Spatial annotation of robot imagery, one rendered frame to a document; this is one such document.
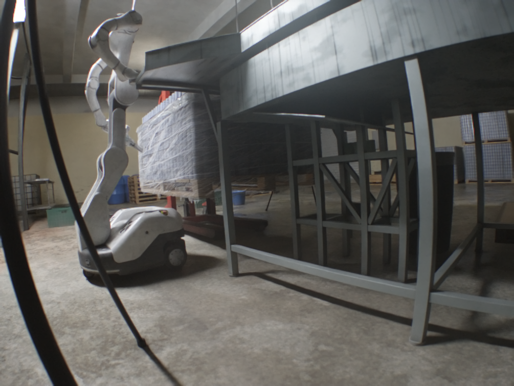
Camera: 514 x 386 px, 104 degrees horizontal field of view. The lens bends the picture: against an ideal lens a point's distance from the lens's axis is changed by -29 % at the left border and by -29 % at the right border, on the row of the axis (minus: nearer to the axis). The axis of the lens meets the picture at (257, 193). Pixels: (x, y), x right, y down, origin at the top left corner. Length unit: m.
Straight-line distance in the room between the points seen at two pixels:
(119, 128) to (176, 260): 0.85
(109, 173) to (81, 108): 9.37
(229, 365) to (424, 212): 0.67
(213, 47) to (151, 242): 1.04
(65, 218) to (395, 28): 4.65
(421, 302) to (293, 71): 0.86
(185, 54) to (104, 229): 1.01
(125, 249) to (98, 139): 9.35
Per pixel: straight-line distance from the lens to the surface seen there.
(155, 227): 1.58
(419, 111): 0.78
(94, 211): 1.63
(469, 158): 8.32
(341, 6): 1.04
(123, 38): 1.96
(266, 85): 1.16
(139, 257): 1.57
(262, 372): 0.81
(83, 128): 10.79
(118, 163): 1.68
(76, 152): 10.64
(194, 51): 1.37
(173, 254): 1.66
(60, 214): 4.80
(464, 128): 8.39
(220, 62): 1.40
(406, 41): 0.83
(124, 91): 1.78
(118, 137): 1.75
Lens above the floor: 0.51
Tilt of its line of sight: 3 degrees down
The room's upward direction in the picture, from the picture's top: 4 degrees counter-clockwise
